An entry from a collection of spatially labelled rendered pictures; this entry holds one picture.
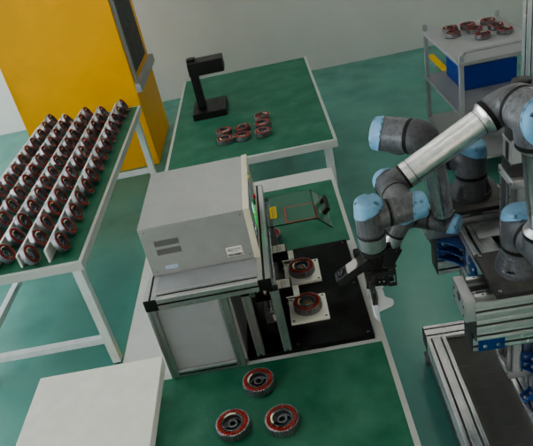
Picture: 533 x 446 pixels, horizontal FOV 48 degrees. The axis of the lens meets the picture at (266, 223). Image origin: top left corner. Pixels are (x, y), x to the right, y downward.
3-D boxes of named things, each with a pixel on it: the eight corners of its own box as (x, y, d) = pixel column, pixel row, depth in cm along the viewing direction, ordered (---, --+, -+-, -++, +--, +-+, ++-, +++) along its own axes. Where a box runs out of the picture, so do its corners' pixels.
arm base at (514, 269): (534, 250, 198) (535, 225, 192) (553, 278, 185) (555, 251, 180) (488, 257, 199) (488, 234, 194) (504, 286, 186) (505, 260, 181)
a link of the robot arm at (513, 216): (529, 227, 192) (529, 191, 185) (552, 250, 180) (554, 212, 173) (492, 237, 192) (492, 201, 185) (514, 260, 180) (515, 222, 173)
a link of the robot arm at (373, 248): (359, 244, 157) (354, 228, 164) (360, 258, 159) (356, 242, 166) (388, 240, 156) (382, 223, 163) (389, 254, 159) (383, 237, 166)
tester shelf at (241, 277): (264, 193, 260) (261, 184, 258) (273, 288, 202) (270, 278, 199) (165, 212, 262) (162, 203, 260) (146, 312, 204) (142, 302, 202)
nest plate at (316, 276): (317, 260, 262) (317, 257, 261) (321, 280, 249) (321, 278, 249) (283, 266, 263) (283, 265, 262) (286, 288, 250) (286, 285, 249)
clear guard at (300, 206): (325, 198, 259) (322, 187, 256) (333, 227, 238) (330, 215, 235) (251, 212, 261) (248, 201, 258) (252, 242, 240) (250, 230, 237)
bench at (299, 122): (318, 134, 566) (305, 56, 527) (351, 239, 407) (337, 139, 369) (204, 156, 572) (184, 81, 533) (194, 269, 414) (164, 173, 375)
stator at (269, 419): (300, 408, 197) (298, 401, 195) (300, 436, 188) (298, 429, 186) (266, 411, 199) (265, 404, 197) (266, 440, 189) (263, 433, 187)
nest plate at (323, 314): (325, 295, 241) (324, 292, 241) (330, 319, 228) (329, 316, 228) (288, 301, 242) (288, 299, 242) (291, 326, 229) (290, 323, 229)
